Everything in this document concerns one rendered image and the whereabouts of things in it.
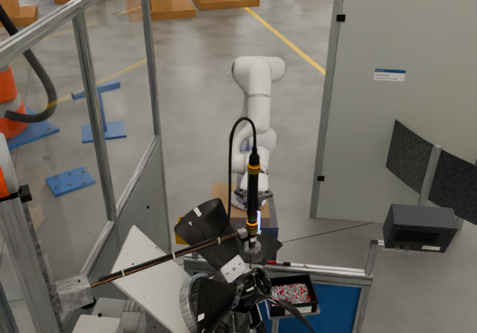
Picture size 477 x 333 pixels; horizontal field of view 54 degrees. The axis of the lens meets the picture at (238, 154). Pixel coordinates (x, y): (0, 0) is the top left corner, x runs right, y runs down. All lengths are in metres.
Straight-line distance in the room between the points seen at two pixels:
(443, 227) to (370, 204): 1.83
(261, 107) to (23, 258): 0.98
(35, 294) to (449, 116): 2.91
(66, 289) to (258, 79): 1.00
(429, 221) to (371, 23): 1.53
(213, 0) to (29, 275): 8.62
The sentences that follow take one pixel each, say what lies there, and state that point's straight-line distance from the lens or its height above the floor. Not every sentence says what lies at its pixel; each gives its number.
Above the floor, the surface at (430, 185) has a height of 0.67.
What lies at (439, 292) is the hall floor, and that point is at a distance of 3.64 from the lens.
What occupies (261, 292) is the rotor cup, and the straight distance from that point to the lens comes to 1.71.
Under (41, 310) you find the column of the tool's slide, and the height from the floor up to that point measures 1.40.
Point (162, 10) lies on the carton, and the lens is 9.10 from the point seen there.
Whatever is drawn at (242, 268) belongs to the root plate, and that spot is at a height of 1.25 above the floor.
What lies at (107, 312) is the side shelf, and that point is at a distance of 2.20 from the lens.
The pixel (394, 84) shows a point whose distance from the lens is 3.41.
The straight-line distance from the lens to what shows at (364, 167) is 3.71.
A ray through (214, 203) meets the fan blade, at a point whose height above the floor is 1.42.
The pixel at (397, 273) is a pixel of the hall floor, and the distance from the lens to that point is 3.66.
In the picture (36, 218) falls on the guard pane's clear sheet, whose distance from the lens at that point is 1.74.
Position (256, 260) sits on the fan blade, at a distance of 1.87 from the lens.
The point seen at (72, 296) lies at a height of 1.41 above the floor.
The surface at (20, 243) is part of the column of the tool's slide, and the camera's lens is 1.36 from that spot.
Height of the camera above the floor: 2.51
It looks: 32 degrees down
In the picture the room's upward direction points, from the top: 1 degrees clockwise
